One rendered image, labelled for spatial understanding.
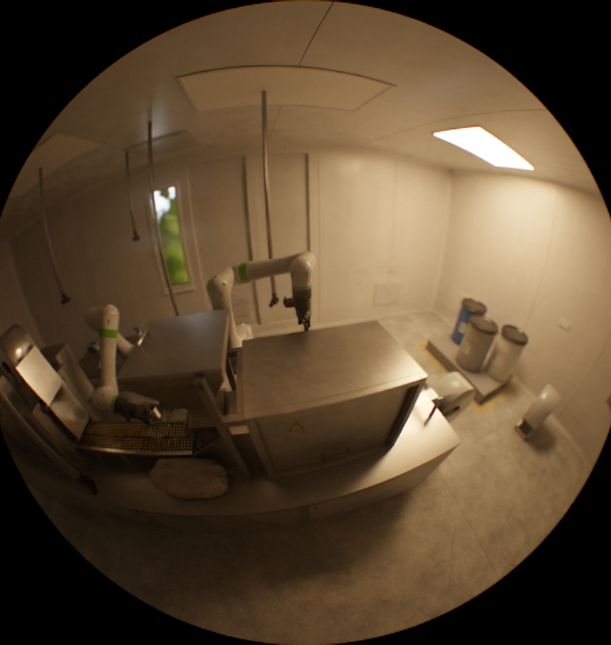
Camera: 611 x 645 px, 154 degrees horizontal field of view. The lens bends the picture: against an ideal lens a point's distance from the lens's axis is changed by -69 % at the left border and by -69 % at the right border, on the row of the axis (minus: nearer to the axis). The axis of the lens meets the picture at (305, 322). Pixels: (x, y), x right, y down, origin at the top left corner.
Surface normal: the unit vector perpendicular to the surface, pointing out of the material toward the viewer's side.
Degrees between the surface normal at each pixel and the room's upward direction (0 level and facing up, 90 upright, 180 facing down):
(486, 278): 90
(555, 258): 90
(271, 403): 0
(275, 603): 0
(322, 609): 0
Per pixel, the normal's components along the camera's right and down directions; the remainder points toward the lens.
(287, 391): -0.02, -0.86
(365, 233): 0.23, 0.50
